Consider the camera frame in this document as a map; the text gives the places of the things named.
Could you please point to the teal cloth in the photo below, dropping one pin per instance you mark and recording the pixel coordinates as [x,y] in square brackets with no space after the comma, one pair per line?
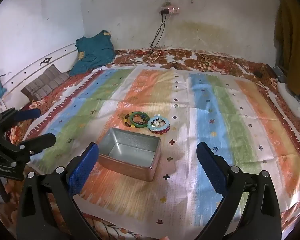
[95,47]

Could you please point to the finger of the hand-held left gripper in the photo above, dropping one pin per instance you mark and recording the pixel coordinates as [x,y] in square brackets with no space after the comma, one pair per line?
[42,141]
[27,114]

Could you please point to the white bolster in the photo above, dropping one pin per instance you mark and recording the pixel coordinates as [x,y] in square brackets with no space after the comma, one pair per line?
[290,100]

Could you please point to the pale bead trinket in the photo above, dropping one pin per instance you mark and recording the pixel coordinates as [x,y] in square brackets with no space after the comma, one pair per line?
[158,123]

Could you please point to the striped colourful mat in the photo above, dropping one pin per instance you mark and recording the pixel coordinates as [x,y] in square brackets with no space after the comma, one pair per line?
[190,105]

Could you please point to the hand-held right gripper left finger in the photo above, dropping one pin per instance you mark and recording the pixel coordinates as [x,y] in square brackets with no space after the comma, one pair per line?
[83,172]

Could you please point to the green jade bangle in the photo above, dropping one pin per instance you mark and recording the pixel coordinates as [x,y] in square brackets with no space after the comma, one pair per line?
[131,120]

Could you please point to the white bed headboard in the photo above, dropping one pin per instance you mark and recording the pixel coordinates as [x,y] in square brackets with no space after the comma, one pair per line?
[27,67]

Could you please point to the mustard hanging cloth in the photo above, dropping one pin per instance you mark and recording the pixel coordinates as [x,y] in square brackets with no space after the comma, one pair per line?
[290,42]

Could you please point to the small black object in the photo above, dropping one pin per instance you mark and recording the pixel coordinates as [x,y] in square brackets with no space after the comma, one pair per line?
[258,74]

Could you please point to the grey metal frame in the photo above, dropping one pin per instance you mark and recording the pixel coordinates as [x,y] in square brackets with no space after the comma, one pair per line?
[280,73]

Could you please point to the copper metal tin box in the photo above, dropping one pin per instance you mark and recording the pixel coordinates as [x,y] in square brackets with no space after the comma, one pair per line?
[130,170]

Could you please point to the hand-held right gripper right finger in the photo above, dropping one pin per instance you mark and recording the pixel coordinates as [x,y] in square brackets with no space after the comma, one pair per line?
[212,172]

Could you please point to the pink power strip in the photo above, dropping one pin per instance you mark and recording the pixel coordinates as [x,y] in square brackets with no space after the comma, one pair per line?
[170,10]

